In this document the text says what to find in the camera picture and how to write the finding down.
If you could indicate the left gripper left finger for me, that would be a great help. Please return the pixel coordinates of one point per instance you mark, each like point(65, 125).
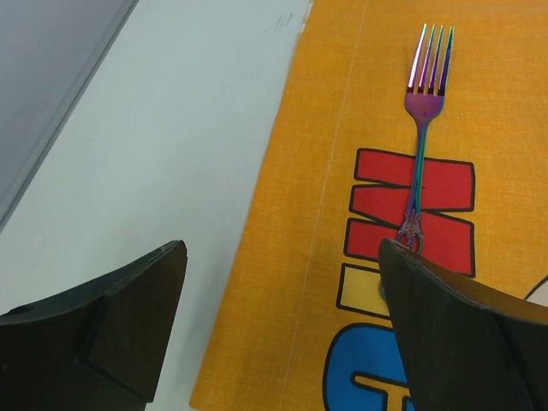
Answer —
point(98, 346)

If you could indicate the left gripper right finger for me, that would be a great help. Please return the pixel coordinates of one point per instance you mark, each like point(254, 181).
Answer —
point(464, 345)

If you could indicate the orange Mickey Mouse placemat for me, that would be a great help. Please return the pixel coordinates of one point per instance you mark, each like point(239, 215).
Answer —
point(302, 325)

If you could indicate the aluminium rail frame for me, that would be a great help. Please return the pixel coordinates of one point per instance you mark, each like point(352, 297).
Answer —
point(49, 52)

